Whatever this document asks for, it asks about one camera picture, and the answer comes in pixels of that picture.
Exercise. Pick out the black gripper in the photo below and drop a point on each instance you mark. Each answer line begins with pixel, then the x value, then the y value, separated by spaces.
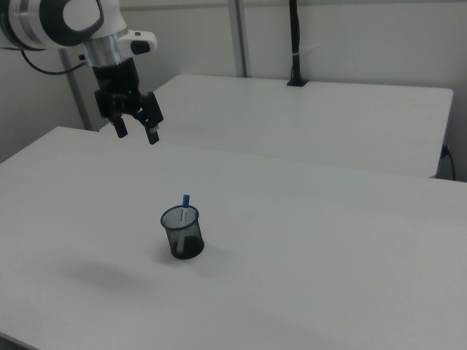
pixel 116 82

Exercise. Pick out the white rectangular table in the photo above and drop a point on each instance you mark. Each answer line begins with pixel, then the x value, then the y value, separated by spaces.
pixel 292 116

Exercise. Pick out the black pole with clamp base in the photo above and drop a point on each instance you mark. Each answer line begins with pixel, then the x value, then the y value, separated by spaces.
pixel 295 36

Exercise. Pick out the thin grey wall frame post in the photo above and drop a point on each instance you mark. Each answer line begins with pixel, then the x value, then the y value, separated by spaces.
pixel 74 95

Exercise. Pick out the wide grey wall frame post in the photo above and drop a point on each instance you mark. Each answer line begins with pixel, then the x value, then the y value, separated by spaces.
pixel 240 36

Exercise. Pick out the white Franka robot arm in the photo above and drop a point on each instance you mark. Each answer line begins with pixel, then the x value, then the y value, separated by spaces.
pixel 36 22

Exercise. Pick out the white marker with blue cap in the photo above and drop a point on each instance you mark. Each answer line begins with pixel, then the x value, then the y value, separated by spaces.
pixel 186 199

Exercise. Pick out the black mesh pen cup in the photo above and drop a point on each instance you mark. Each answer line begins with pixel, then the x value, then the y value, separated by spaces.
pixel 188 246

